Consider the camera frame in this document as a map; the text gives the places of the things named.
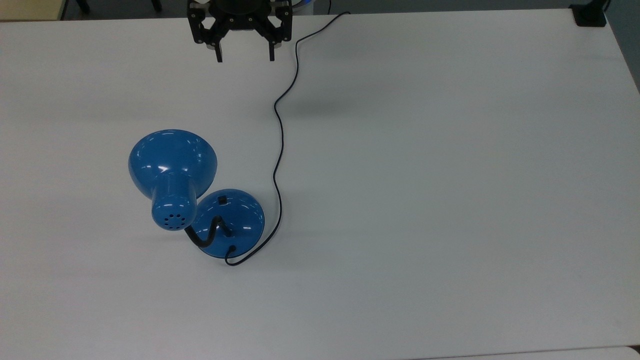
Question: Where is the black lamp power cable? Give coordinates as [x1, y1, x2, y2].
[224, 11, 351, 267]

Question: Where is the blue gooseneck desk lamp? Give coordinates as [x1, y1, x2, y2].
[128, 129, 266, 260]

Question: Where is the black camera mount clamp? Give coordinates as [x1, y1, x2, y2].
[570, 0, 608, 27]

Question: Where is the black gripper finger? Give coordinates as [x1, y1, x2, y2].
[187, 2, 224, 63]
[260, 4, 293, 62]

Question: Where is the beige wooden board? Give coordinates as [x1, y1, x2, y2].
[0, 0, 68, 22]

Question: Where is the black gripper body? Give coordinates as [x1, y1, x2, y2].
[207, 0, 273, 32]

